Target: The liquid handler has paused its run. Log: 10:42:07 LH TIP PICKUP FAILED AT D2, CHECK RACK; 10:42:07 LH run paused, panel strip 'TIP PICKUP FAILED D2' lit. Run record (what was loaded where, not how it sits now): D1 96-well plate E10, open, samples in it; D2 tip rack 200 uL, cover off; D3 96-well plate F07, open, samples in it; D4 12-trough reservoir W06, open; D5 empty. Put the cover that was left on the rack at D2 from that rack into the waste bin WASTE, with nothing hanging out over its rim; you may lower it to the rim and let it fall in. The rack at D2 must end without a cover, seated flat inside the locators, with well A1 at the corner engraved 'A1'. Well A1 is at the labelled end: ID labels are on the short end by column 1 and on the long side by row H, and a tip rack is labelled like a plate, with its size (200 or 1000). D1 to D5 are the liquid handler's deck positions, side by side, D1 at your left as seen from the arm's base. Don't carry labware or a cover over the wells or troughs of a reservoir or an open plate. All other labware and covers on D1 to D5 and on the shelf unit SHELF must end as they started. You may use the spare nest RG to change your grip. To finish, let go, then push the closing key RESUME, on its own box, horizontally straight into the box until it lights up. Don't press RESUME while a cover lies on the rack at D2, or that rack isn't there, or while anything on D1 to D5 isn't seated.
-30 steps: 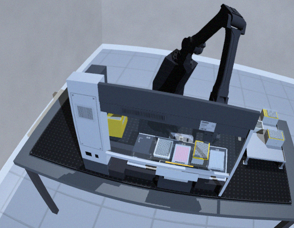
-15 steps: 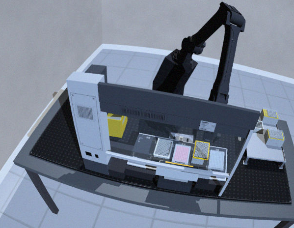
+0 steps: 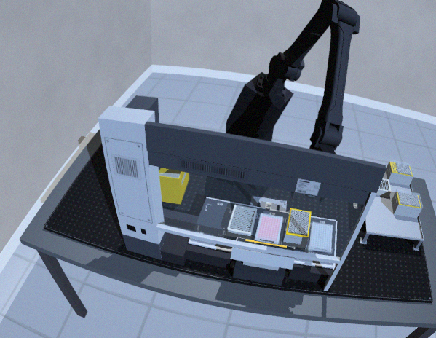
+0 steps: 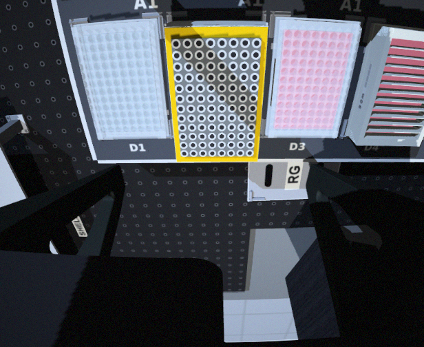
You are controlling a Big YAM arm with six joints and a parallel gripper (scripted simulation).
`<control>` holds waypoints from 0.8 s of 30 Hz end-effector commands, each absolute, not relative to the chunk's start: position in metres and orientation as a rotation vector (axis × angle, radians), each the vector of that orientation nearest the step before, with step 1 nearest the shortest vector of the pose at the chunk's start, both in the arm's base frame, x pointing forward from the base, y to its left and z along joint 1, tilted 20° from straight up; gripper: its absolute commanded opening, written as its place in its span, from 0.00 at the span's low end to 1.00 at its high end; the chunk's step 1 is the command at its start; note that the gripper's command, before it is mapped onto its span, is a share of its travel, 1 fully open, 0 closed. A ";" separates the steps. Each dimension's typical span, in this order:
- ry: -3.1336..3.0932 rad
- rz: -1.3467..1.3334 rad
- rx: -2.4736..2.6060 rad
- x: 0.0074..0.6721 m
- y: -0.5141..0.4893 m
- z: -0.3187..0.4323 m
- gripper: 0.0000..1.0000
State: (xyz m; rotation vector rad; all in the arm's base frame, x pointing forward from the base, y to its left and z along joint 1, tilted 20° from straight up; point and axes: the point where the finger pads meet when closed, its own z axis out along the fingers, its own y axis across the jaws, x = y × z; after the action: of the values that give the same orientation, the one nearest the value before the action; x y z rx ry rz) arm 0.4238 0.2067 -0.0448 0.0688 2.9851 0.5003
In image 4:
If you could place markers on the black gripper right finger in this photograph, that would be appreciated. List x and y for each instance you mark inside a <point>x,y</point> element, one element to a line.
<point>361,300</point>

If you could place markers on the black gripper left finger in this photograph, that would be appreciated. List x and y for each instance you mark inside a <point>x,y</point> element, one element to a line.
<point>29,224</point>

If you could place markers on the white well plate with pink samples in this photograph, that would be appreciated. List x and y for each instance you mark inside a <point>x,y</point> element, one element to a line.
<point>311,70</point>

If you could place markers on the translucent white well plate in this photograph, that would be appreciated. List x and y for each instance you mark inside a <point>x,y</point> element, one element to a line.
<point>121,67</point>

